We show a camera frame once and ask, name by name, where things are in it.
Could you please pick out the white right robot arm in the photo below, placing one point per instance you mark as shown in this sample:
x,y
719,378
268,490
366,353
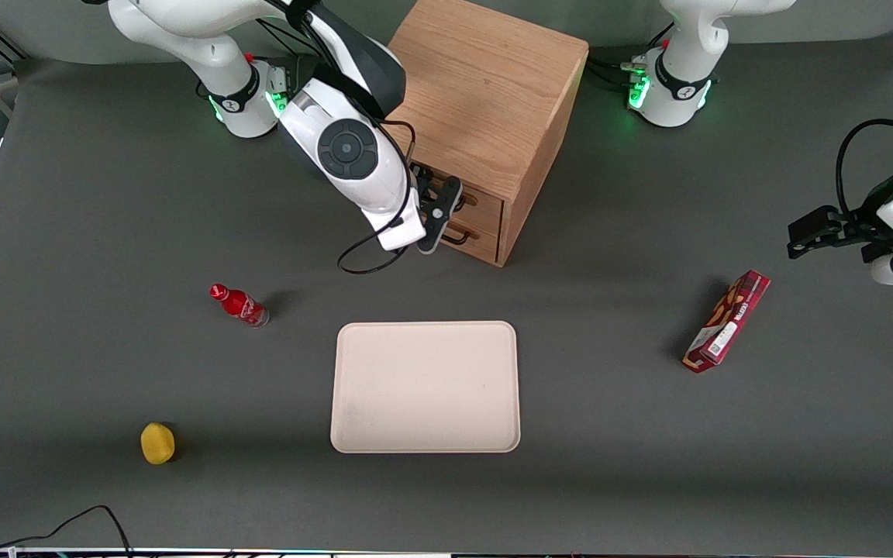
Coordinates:
x,y
346,147

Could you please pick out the yellow toy lemon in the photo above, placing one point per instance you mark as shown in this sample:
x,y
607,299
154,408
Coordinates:
x,y
157,443

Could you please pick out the red soda bottle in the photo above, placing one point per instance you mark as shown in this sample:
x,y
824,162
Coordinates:
x,y
241,304

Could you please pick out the wooden drawer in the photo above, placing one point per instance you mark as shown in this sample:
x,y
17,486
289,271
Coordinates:
x,y
489,211
487,246

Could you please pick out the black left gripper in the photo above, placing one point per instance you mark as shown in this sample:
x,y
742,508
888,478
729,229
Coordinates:
x,y
862,226

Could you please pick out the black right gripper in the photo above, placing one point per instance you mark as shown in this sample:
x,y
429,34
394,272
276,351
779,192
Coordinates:
x,y
422,180

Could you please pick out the red snack box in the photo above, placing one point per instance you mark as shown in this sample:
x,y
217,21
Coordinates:
x,y
729,322

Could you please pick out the dark grey table mat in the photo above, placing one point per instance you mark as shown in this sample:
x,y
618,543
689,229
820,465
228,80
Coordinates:
x,y
648,465

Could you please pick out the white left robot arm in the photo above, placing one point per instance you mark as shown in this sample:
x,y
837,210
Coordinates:
x,y
679,85

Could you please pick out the beige plastic tray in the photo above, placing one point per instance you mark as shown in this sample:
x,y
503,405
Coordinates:
x,y
423,387

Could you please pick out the oak wooden drawer cabinet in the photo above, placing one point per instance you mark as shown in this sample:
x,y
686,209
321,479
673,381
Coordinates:
x,y
493,93

